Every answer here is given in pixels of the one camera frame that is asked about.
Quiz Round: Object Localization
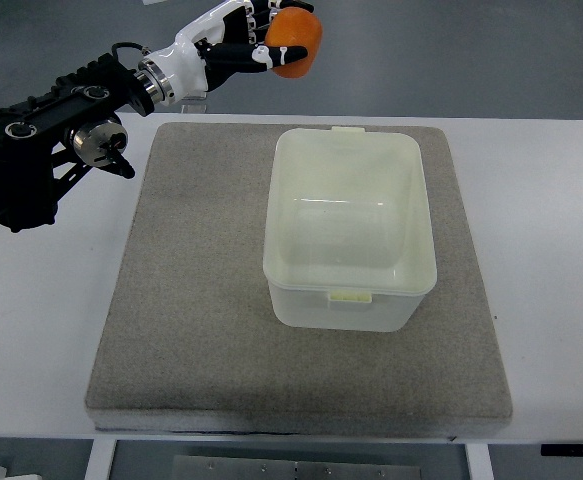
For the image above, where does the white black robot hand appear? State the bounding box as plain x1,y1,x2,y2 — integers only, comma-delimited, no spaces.
136,1,314,105

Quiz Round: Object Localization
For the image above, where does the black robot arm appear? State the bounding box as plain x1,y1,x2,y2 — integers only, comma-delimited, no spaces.
0,45,165,233

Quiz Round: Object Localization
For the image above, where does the orange fruit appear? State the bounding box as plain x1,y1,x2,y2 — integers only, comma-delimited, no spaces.
264,7,322,79

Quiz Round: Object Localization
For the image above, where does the white table frame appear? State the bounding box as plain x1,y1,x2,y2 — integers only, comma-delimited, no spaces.
84,438,495,480

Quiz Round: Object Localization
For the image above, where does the black table control panel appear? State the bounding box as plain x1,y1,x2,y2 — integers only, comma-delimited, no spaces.
540,443,583,458

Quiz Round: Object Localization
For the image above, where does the white plastic box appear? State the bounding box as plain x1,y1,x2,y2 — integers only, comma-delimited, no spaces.
263,127,437,332

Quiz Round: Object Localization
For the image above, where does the grey foam mat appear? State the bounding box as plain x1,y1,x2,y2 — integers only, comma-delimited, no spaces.
85,122,513,437

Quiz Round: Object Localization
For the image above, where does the small clear plastic piece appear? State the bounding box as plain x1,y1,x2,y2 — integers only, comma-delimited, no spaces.
180,92,207,114

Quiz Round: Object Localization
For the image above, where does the grey metal plate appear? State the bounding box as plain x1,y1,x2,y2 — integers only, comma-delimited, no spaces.
171,455,422,480

